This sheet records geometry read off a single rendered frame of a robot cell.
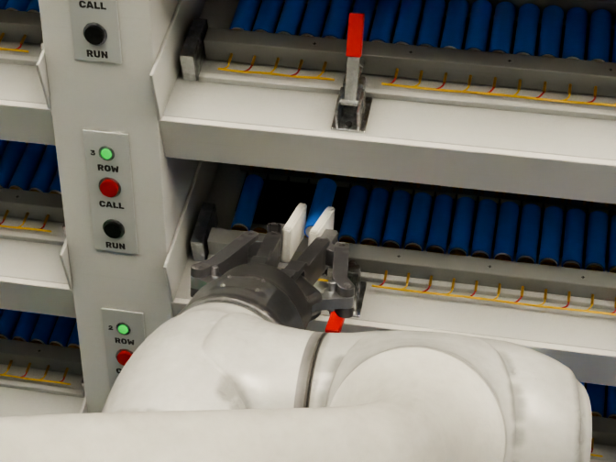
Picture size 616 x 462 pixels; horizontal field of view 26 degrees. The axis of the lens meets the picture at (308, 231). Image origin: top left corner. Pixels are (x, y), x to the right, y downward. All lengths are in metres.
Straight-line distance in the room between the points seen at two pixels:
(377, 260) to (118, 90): 0.28
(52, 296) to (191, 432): 0.70
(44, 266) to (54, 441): 0.75
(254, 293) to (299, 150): 0.23
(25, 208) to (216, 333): 0.52
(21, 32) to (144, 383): 0.50
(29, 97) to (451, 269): 0.40
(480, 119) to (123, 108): 0.30
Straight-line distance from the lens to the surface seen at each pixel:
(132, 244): 1.20
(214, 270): 1.03
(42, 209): 1.30
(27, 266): 1.28
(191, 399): 0.77
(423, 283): 1.21
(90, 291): 1.25
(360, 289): 1.21
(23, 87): 1.18
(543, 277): 1.20
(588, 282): 1.20
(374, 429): 0.65
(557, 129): 1.10
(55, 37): 1.12
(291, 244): 1.12
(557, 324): 1.20
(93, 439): 0.55
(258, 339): 0.81
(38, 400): 1.41
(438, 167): 1.10
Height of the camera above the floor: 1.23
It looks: 33 degrees down
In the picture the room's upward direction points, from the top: straight up
